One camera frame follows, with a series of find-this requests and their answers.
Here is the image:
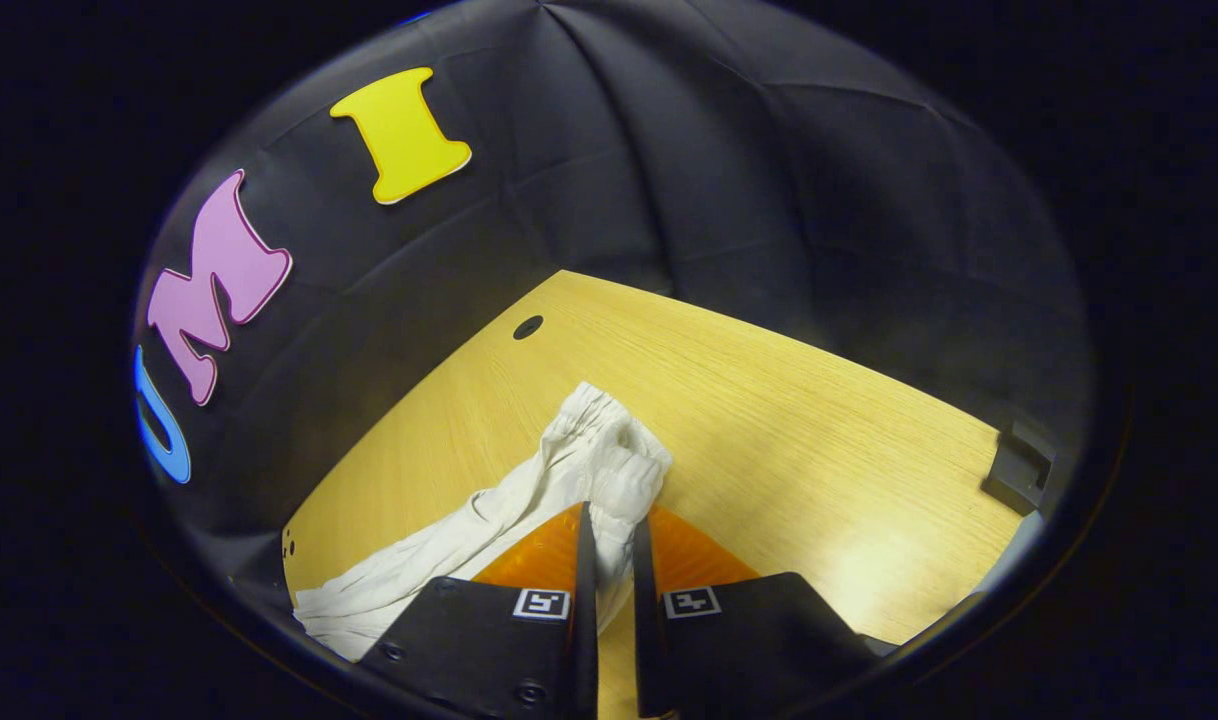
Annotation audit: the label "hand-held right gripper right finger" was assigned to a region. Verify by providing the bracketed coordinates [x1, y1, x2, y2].
[631, 505, 902, 719]

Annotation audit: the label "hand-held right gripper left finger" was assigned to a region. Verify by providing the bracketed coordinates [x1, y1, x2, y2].
[357, 502, 601, 720]

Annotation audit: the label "black table clamp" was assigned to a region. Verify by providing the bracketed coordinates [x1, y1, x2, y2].
[980, 421, 1057, 517]

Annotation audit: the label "black backdrop cloth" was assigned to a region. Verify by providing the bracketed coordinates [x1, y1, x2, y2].
[132, 0, 1098, 611]

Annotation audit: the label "white jeans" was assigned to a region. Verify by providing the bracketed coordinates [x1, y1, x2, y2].
[294, 381, 674, 663]

